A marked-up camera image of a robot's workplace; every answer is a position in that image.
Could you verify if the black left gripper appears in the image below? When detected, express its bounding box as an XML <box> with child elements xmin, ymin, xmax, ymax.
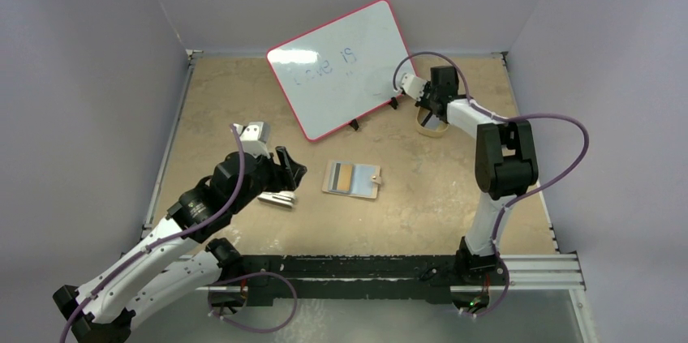
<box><xmin>230</xmin><ymin>146</ymin><xmax>305</xmax><ymax>215</ymax></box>

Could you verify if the gold credit card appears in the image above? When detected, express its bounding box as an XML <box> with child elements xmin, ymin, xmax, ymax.
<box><xmin>329</xmin><ymin>162</ymin><xmax>354</xmax><ymax>194</ymax></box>

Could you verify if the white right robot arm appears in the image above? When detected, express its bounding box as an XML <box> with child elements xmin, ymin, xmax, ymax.
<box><xmin>402</xmin><ymin>66</ymin><xmax>539</xmax><ymax>284</ymax></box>

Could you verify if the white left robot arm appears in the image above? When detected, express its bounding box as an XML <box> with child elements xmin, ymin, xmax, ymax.
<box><xmin>53</xmin><ymin>146</ymin><xmax>307</xmax><ymax>342</ymax></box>

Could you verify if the black whiteboard stand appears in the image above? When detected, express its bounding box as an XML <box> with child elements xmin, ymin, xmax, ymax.
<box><xmin>348</xmin><ymin>96</ymin><xmax>398</xmax><ymax>131</ymax></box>

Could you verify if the pink framed whiteboard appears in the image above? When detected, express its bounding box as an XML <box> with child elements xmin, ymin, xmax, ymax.
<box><xmin>266</xmin><ymin>0</ymin><xmax>415</xmax><ymax>142</ymax></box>

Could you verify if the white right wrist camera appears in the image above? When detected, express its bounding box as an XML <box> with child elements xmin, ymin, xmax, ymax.
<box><xmin>400</xmin><ymin>73</ymin><xmax>428</xmax><ymax>101</ymax></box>

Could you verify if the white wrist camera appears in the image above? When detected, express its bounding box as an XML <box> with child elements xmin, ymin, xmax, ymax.
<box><xmin>400</xmin><ymin>73</ymin><xmax>428</xmax><ymax>101</ymax></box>
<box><xmin>239</xmin><ymin>122</ymin><xmax>270</xmax><ymax>158</ymax></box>

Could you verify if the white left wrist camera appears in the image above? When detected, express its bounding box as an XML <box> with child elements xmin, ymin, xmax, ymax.
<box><xmin>239</xmin><ymin>122</ymin><xmax>270</xmax><ymax>158</ymax></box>

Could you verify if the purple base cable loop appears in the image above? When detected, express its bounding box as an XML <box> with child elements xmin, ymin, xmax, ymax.
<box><xmin>208</xmin><ymin>272</ymin><xmax>299</xmax><ymax>334</ymax></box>

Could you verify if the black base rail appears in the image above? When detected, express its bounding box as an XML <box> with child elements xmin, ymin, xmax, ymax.
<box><xmin>219</xmin><ymin>255</ymin><xmax>509</xmax><ymax>311</ymax></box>

